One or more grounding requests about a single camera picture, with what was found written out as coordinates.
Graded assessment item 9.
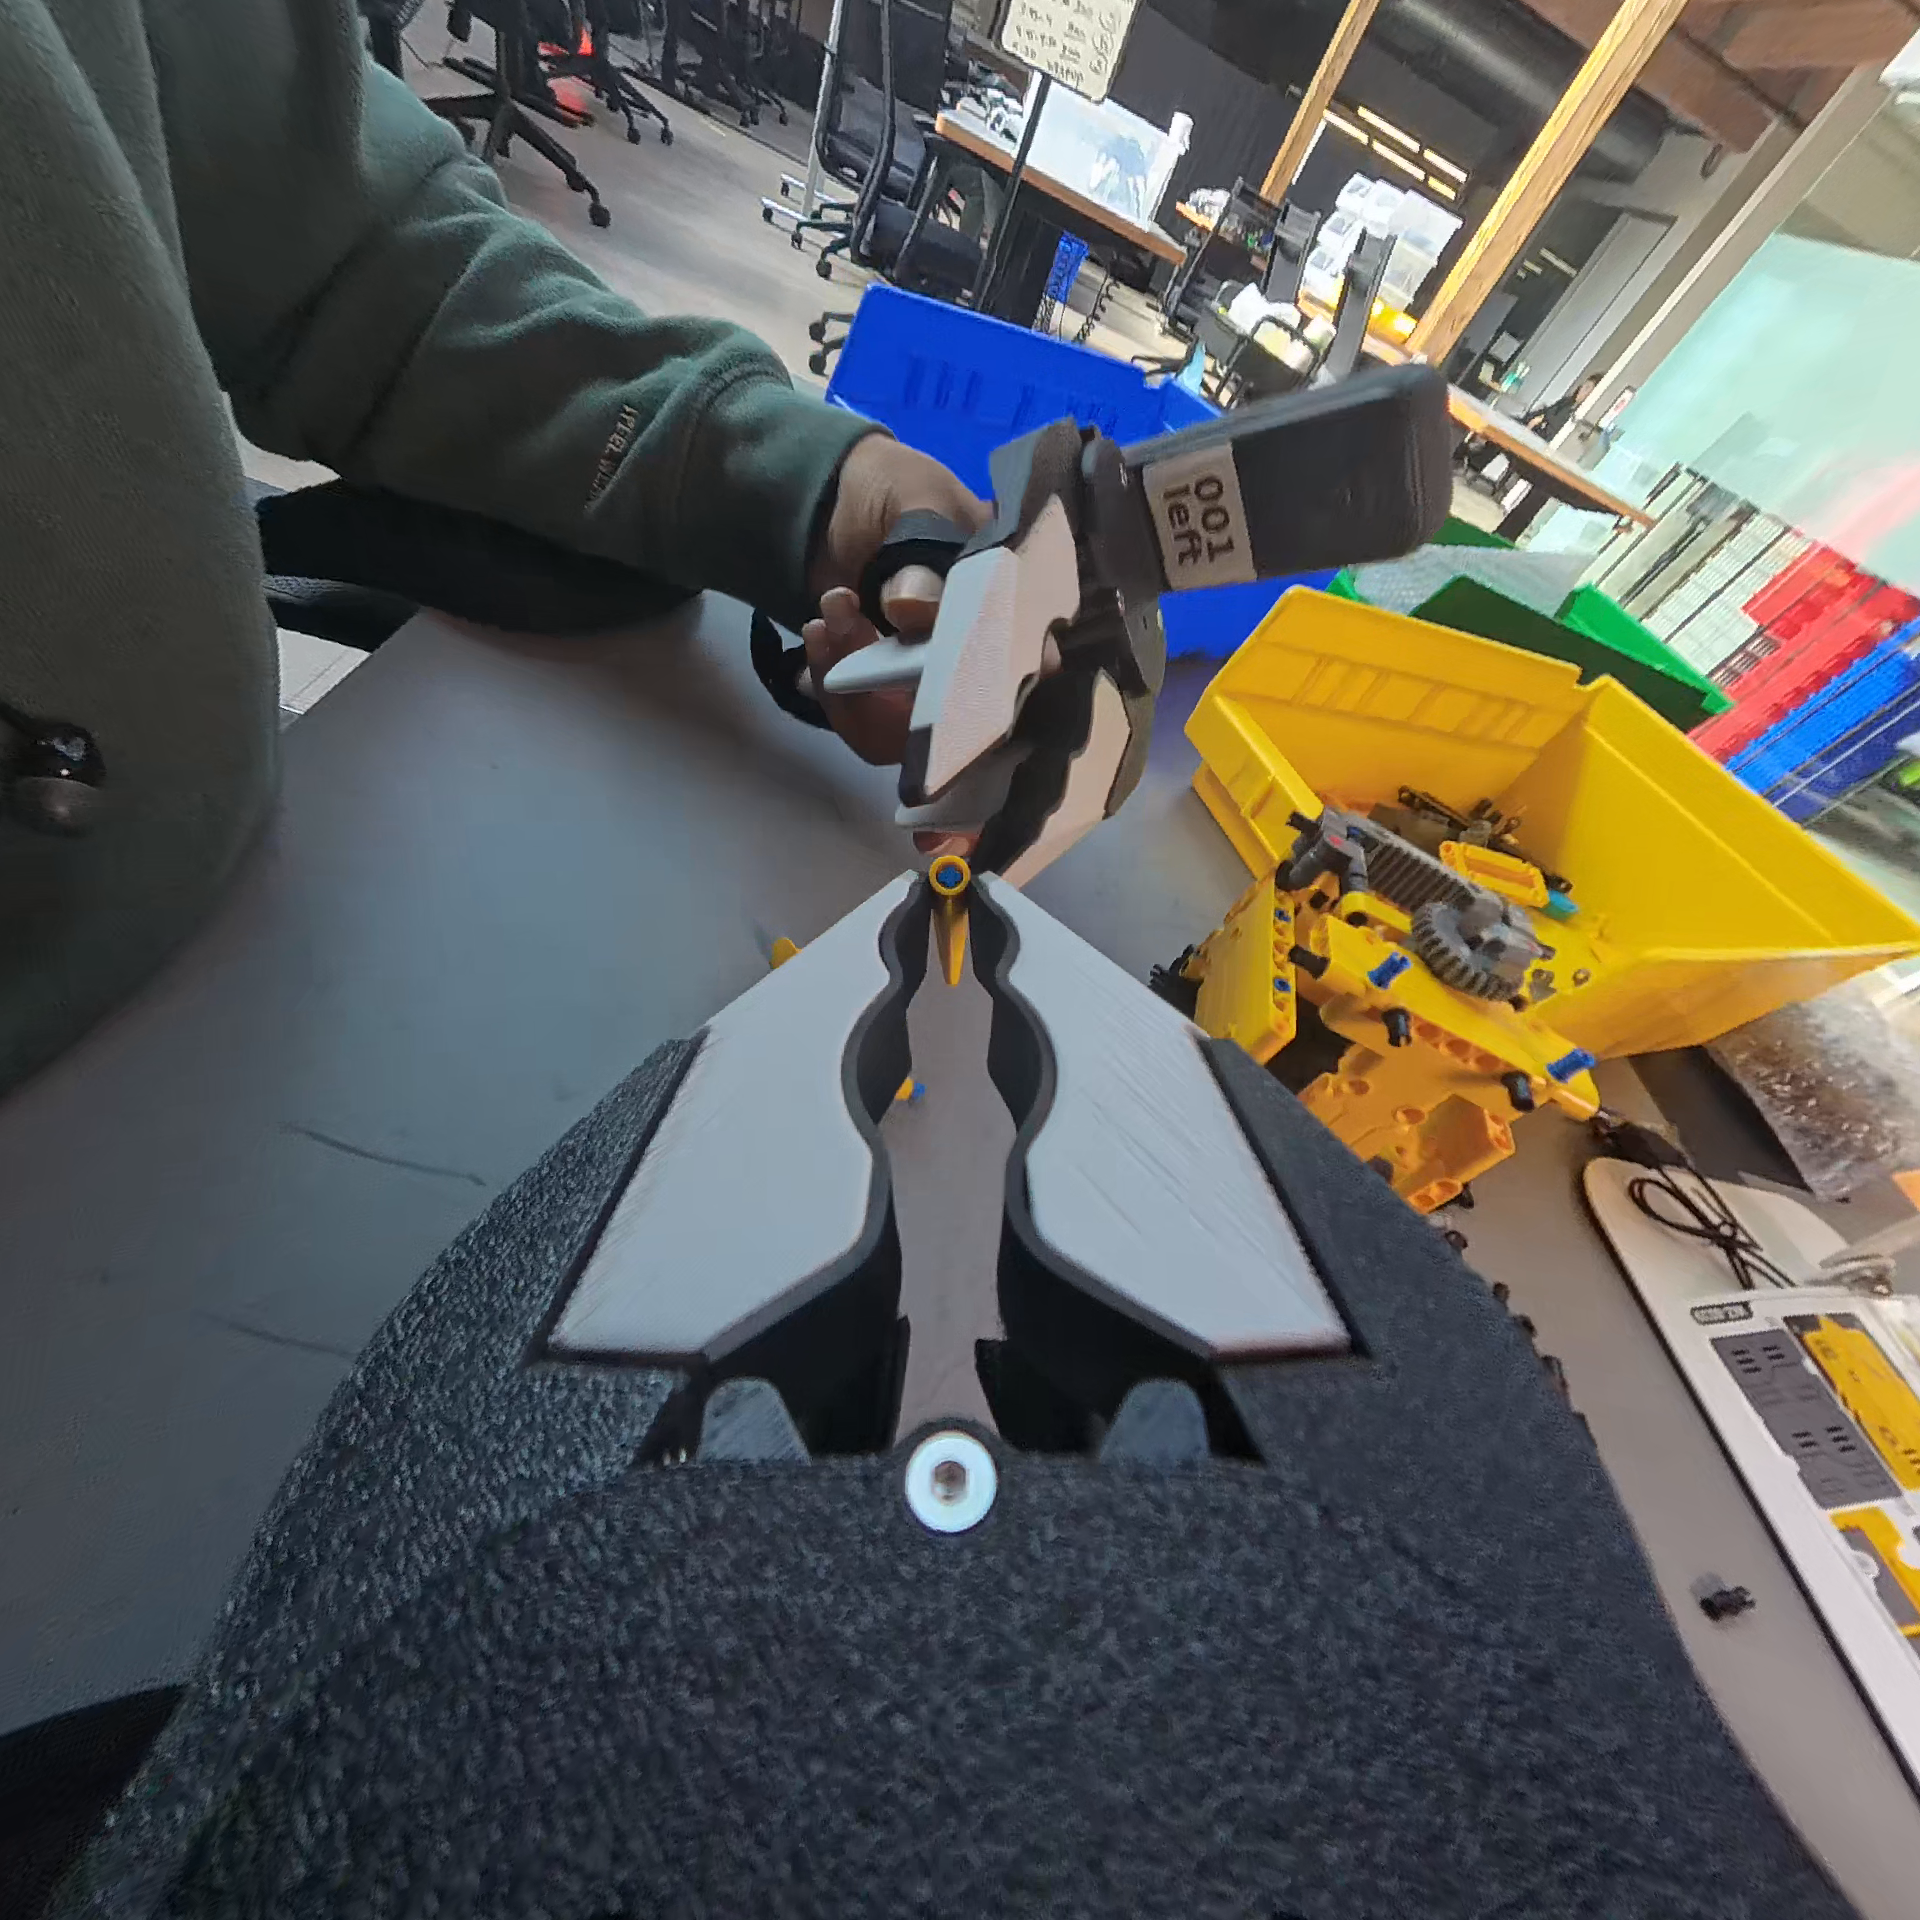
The clear bubble wrap sheet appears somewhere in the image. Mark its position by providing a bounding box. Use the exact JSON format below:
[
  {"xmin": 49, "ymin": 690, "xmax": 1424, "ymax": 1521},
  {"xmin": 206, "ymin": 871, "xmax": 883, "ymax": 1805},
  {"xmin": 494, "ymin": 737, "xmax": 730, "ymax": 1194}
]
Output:
[{"xmin": 1352, "ymin": 538, "xmax": 1596, "ymax": 619}]

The stack of coloured storage bins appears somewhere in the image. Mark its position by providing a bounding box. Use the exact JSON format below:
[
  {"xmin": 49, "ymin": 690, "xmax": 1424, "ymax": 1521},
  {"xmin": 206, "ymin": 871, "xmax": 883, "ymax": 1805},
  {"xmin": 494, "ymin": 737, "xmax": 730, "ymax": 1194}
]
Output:
[{"xmin": 1574, "ymin": 464, "xmax": 1920, "ymax": 827}]

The black cable with adapter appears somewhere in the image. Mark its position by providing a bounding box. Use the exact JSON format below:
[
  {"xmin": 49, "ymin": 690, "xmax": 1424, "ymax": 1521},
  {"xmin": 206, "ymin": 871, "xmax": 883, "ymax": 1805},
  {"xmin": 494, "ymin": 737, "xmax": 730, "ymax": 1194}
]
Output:
[{"xmin": 1592, "ymin": 1118, "xmax": 1796, "ymax": 1295}]

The person's left hand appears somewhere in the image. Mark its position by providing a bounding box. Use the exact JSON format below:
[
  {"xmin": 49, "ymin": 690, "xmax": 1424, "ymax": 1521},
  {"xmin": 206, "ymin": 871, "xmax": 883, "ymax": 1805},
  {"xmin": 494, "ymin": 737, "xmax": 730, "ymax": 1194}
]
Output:
[{"xmin": 800, "ymin": 434, "xmax": 994, "ymax": 767}]

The wooden office desk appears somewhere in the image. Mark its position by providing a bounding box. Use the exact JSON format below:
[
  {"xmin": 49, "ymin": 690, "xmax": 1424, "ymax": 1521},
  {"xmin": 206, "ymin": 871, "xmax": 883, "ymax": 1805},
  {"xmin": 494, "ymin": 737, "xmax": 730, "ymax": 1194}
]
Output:
[{"xmin": 1448, "ymin": 381, "xmax": 1652, "ymax": 541}]

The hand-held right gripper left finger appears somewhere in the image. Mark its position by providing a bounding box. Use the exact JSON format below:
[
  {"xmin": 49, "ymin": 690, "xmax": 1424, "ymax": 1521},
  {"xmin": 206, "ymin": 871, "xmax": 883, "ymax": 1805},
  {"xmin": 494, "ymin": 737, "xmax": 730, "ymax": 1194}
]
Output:
[{"xmin": 544, "ymin": 871, "xmax": 928, "ymax": 1456}]

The black office chair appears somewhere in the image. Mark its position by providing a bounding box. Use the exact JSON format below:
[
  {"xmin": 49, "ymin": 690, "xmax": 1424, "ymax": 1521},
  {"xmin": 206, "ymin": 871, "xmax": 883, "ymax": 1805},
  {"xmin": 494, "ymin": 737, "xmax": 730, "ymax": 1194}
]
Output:
[
  {"xmin": 766, "ymin": 0, "xmax": 963, "ymax": 288},
  {"xmin": 428, "ymin": 0, "xmax": 617, "ymax": 225}
]

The blue plastic storage bin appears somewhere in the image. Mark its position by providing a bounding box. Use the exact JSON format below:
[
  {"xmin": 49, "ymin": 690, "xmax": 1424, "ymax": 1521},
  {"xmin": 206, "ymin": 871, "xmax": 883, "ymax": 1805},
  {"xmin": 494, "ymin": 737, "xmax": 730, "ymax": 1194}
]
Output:
[{"xmin": 826, "ymin": 280, "xmax": 1339, "ymax": 662}]

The wooden desk with equipment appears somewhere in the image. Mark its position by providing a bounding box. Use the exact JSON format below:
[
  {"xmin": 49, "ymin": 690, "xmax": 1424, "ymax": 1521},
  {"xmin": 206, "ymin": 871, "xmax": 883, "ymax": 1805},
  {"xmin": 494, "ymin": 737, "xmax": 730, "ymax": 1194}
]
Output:
[{"xmin": 938, "ymin": 111, "xmax": 1186, "ymax": 323}]

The green plastic storage bin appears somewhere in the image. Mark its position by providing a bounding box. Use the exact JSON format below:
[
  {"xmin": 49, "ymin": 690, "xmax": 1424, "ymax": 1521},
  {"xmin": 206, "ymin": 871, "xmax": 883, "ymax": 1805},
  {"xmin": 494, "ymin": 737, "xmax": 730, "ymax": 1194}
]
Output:
[{"xmin": 1329, "ymin": 517, "xmax": 1734, "ymax": 731}]

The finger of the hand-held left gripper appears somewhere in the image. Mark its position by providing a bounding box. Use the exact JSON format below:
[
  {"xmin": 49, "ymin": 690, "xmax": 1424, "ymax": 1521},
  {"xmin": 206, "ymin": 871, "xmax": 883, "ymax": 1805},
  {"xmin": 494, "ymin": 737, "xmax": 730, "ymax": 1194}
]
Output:
[
  {"xmin": 971, "ymin": 674, "xmax": 1146, "ymax": 890},
  {"xmin": 897, "ymin": 498, "xmax": 1085, "ymax": 831}
]

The heap of mixed lego beams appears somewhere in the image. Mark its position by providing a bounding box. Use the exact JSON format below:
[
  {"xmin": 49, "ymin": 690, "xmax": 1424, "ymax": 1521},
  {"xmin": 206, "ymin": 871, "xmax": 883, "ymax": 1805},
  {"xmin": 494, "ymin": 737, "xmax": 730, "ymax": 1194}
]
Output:
[{"xmin": 1394, "ymin": 786, "xmax": 1579, "ymax": 920}]

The whiteboard sign on stand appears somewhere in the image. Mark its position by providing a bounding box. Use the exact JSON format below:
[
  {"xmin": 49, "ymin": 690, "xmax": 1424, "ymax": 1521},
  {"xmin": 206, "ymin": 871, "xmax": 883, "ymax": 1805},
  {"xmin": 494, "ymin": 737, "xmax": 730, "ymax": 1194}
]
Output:
[{"xmin": 996, "ymin": 0, "xmax": 1142, "ymax": 107}]

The yellow grey sticker sheet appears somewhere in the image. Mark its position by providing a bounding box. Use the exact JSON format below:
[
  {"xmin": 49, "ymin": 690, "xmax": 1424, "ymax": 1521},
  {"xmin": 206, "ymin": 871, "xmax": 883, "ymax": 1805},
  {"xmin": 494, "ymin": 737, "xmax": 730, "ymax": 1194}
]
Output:
[{"xmin": 1686, "ymin": 1286, "xmax": 1920, "ymax": 1637}]

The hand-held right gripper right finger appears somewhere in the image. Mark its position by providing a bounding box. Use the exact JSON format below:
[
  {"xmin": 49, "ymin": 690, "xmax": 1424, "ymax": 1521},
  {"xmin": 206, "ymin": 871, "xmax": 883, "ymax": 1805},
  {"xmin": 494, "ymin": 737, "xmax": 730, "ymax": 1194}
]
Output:
[{"xmin": 977, "ymin": 872, "xmax": 1356, "ymax": 1461}]

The white wooden book stand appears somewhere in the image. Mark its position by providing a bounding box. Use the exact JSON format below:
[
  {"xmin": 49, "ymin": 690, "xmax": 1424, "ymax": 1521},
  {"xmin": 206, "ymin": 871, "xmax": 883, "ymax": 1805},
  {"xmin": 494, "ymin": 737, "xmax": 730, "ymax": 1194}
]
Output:
[{"xmin": 1581, "ymin": 1153, "xmax": 1920, "ymax": 1758}]

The glossy black cord toggle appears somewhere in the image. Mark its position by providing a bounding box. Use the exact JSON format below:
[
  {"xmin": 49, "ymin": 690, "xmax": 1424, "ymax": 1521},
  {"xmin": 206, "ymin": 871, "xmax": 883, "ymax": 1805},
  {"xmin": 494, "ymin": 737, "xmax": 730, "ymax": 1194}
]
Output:
[{"xmin": 0, "ymin": 707, "xmax": 109, "ymax": 838}]

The yellow black lego model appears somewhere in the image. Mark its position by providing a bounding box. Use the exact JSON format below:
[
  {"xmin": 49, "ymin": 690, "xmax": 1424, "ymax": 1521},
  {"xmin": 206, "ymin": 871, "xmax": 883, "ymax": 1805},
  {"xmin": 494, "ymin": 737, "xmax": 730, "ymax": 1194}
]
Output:
[{"xmin": 1155, "ymin": 809, "xmax": 1604, "ymax": 1216}]

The yellow plastic storage bin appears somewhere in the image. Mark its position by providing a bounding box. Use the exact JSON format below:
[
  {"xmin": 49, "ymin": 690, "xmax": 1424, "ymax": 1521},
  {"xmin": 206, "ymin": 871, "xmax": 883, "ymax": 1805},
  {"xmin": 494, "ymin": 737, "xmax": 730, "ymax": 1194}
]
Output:
[{"xmin": 1184, "ymin": 584, "xmax": 1920, "ymax": 1063}]

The grey bubble wrap sheet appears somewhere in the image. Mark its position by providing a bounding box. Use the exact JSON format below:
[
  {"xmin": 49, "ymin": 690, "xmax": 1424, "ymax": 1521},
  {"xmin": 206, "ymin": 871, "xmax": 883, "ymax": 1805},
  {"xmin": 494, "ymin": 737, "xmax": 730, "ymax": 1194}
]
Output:
[{"xmin": 1709, "ymin": 982, "xmax": 1920, "ymax": 1202}]

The person's left forearm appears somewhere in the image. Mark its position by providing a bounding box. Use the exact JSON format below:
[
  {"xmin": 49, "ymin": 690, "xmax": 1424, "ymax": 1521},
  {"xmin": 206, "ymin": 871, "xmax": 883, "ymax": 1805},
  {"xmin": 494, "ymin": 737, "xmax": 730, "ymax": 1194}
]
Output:
[{"xmin": 241, "ymin": 181, "xmax": 890, "ymax": 600}]

